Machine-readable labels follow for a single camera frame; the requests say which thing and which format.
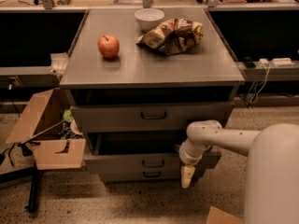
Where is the crumpled brown chip bag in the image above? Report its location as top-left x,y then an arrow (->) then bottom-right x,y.
135,18 -> 204,56

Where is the black stand left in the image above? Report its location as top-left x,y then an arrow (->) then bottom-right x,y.
0,120 -> 66,214

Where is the grey bottom drawer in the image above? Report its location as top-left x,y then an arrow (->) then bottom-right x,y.
98,169 -> 181,182

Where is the white bowl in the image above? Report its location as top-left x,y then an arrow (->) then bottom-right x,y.
135,8 -> 164,32

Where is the open cardboard box left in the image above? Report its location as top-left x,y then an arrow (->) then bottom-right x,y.
6,89 -> 85,170

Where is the black adapter on shelf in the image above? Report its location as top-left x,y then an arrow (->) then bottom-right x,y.
243,57 -> 256,68

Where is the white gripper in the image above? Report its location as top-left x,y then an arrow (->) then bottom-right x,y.
178,139 -> 206,189

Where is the grey metal drawer cabinet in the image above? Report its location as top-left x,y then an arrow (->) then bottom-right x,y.
58,7 -> 245,183

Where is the grey drawer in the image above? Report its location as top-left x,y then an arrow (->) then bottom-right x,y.
98,169 -> 181,182
71,102 -> 234,133
83,131 -> 222,174

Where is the clear plastic piece left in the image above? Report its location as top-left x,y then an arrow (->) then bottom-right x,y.
47,52 -> 69,76

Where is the grey top drawer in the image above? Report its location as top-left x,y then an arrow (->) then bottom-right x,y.
71,102 -> 234,133

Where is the cardboard box bottom right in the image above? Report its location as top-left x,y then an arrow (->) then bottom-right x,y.
206,206 -> 243,224

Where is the white power strip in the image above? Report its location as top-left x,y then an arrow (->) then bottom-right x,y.
271,58 -> 294,67

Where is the red apple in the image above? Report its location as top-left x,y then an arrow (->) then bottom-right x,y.
97,35 -> 120,59

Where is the white cable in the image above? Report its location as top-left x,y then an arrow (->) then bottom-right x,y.
247,59 -> 272,105

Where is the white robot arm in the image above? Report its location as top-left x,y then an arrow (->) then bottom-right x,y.
178,120 -> 299,224

